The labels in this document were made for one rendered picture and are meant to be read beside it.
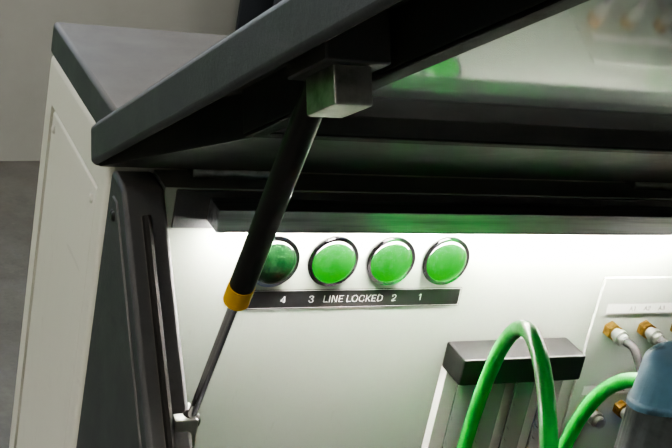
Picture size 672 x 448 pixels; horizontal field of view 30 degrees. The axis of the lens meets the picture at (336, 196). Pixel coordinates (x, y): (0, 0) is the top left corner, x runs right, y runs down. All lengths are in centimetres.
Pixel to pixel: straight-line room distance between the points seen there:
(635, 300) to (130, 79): 58
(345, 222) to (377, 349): 17
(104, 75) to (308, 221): 24
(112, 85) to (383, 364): 38
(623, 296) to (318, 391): 35
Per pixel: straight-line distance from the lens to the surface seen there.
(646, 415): 95
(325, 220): 111
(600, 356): 138
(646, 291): 138
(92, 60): 123
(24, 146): 506
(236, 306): 88
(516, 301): 129
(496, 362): 115
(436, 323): 125
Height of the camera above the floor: 185
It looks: 21 degrees down
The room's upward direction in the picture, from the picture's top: 11 degrees clockwise
